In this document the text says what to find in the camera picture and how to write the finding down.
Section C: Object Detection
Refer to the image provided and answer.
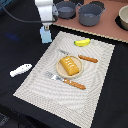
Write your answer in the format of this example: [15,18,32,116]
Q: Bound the beige woven placemat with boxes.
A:
[14,31,114,128]

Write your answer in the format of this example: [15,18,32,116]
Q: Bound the grey saucepan with handle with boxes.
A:
[56,1,76,19]

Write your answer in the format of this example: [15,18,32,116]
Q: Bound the beige bowl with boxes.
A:
[119,5,128,30]

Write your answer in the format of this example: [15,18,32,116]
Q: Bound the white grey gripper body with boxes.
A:
[38,5,59,26]

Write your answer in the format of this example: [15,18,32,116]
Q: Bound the round beige plate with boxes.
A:
[56,56,83,79]

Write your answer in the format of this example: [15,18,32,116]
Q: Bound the knife with wooden handle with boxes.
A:
[58,49,98,63]

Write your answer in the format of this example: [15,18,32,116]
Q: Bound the white toy fish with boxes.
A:
[10,64,32,77]

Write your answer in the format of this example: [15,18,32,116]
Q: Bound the fork with wooden handle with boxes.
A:
[44,72,86,90]

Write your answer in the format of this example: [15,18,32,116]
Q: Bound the pink stove board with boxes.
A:
[56,0,128,43]

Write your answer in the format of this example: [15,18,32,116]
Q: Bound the grey pot with handles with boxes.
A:
[77,3,105,26]

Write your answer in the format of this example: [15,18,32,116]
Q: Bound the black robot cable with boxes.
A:
[0,3,43,25]

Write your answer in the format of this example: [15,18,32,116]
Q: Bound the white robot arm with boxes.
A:
[35,0,59,26]

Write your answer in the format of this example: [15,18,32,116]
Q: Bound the yellow banana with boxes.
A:
[74,39,91,47]

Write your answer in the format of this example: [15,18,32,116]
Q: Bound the light blue cup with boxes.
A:
[40,27,52,43]

